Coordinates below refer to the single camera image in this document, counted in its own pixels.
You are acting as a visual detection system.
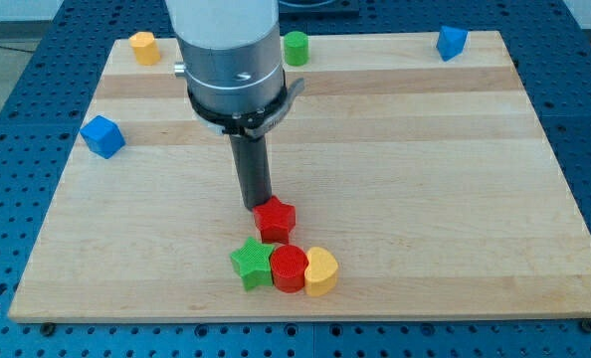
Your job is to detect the blue triangular block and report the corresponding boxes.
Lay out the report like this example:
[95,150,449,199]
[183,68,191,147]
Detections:
[436,26,469,62]

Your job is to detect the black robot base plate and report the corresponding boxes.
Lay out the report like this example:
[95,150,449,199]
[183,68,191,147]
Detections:
[278,0,360,18]

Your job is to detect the blue cube block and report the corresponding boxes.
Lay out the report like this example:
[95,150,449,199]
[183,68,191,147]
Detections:
[80,115,125,159]

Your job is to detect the yellow heart block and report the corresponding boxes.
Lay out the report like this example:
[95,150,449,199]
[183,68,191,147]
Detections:
[304,247,339,296]

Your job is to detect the red star block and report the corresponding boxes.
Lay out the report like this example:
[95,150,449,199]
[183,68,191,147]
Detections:
[253,196,296,245]

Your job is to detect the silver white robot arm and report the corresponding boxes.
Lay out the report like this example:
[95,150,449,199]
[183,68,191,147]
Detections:
[165,0,304,138]

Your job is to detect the red cylinder block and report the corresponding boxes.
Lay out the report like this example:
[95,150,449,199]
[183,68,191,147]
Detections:
[270,245,308,293]

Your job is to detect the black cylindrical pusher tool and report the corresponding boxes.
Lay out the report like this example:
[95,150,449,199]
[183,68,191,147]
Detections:
[230,136,273,211]

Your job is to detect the green star block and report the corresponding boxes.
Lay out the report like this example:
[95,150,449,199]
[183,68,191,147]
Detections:
[230,237,275,291]

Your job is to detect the green cylinder block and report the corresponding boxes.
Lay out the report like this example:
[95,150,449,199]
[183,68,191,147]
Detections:
[283,31,309,67]

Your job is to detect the wooden board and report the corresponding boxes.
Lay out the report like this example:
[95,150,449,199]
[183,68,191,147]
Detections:
[9,31,591,323]

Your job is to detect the yellow hexagon block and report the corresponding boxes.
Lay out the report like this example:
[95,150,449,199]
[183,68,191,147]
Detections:
[128,32,161,66]

